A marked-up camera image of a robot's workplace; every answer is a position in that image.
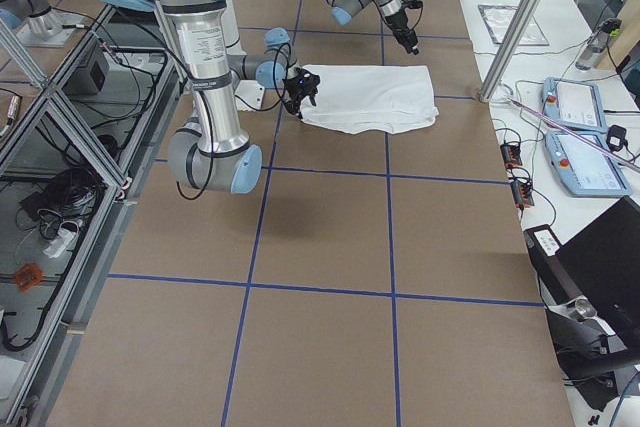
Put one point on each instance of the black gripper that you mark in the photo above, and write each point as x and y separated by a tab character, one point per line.
398	24
295	93

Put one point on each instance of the white long-sleeve printed t-shirt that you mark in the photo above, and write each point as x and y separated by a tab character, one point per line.
354	99

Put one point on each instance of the silver-edged plastic bag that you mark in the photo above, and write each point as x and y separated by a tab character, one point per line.
497	20

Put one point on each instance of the blue teach pendant far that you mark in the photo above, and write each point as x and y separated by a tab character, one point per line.
573	104

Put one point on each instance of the blue teach pendant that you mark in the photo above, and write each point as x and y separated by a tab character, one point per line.
583	170
573	104

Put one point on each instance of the metal reacher stick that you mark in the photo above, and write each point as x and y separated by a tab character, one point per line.
550	122

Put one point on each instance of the blue teach pendant near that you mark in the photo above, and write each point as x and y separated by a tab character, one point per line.
583	170

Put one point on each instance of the black laptop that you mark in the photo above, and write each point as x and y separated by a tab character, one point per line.
594	279

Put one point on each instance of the aluminium frame post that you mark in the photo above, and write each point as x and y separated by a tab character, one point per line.
498	67

